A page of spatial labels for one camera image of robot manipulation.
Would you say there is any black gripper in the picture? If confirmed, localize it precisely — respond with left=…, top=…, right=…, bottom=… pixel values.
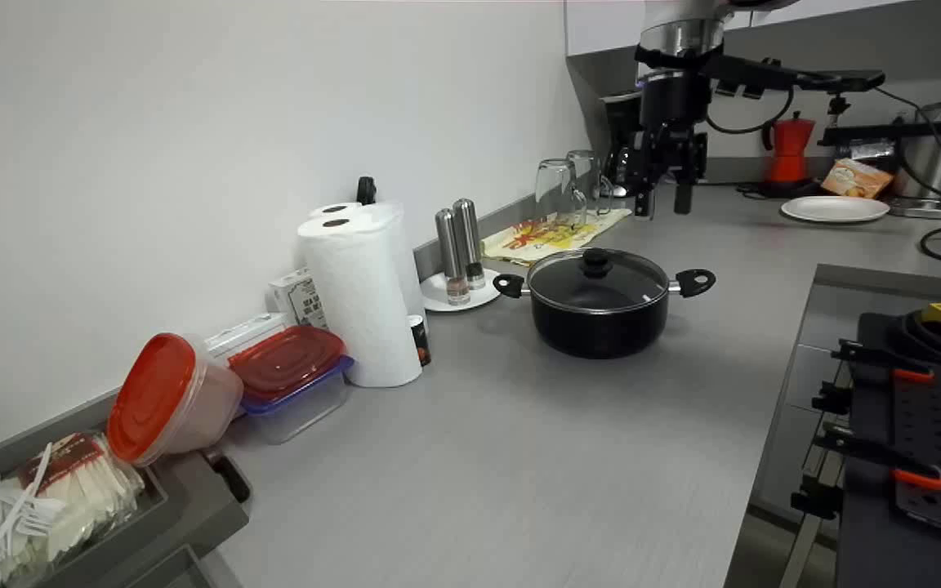
left=623, top=69, right=713, bottom=218

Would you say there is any glass pot lid black knob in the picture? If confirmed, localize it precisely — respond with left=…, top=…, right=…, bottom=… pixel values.
left=527, top=244, right=673, bottom=322

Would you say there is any red moka pot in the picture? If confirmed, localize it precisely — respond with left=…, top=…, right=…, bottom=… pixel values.
left=766, top=107, right=820, bottom=190

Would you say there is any black cooking pot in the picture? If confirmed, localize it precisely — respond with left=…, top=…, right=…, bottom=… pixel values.
left=489, top=255, right=718, bottom=363

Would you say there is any flat container red lid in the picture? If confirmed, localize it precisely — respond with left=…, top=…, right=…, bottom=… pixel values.
left=224, top=323, right=355, bottom=448

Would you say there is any clear drinking glass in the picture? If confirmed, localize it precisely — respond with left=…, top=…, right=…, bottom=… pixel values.
left=564, top=149, right=609, bottom=206
left=534, top=158, right=574, bottom=206

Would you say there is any printed cream dish towel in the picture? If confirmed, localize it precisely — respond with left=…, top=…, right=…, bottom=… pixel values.
left=476, top=206, right=638, bottom=272

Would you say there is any large white dinner plate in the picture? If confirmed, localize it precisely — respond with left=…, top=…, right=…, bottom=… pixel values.
left=773, top=192, right=894, bottom=228

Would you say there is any orange printed box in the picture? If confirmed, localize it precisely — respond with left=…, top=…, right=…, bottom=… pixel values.
left=818, top=154, right=899, bottom=202

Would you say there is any silver shaker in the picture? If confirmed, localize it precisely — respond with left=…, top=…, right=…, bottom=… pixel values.
left=432, top=206, right=468, bottom=302
left=450, top=198, right=487, bottom=290

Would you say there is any gray metal robot stand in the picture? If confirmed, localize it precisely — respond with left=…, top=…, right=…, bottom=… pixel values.
left=721, top=263, right=941, bottom=588

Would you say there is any small white round plate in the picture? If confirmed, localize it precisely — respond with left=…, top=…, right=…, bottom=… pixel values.
left=418, top=267, right=503, bottom=316

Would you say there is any small dark bottle red label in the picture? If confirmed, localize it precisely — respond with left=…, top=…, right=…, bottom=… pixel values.
left=404, top=310, right=437, bottom=371

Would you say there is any white paper towel roll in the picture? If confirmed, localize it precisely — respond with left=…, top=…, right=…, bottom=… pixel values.
left=293, top=211, right=429, bottom=394
left=308, top=198, right=397, bottom=227

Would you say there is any clear plastic container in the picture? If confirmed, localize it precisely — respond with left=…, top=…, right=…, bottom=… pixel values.
left=200, top=310, right=301, bottom=363

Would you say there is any gray metal bin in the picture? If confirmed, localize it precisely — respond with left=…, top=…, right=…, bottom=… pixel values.
left=0, top=394, right=253, bottom=588

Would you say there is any bag of white plastic cutlery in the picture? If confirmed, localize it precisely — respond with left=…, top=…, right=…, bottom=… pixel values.
left=0, top=428, right=155, bottom=581

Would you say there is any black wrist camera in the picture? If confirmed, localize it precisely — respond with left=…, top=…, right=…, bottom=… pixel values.
left=599, top=89, right=648, bottom=190

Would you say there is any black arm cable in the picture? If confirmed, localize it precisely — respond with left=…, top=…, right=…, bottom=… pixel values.
left=698, top=89, right=789, bottom=142

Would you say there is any black clamp orange handle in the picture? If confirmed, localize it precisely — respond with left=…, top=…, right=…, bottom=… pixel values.
left=809, top=336, right=941, bottom=420
left=789, top=422, right=941, bottom=522

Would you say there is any white wall outlet box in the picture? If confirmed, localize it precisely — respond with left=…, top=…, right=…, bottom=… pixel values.
left=261, top=267, right=329, bottom=330

